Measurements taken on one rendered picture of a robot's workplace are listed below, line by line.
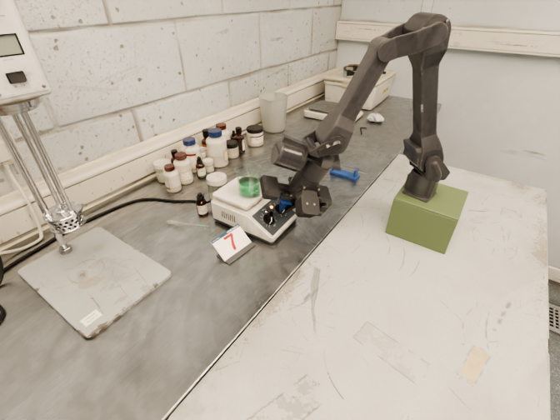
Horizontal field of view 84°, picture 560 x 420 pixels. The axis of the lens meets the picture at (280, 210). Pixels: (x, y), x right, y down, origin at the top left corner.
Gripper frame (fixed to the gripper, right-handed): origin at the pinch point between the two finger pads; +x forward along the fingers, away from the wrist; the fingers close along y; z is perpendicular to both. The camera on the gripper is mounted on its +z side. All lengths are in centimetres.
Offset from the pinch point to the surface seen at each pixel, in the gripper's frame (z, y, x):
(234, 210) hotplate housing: -0.7, -12.0, 6.7
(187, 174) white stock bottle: -24.9, -20.5, 23.4
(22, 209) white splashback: -8, -60, 27
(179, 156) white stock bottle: -27.8, -24.0, 18.7
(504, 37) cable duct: -85, 110, -40
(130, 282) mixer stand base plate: 15.7, -34.2, 15.3
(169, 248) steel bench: 5.9, -26.1, 17.2
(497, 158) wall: -56, 144, 2
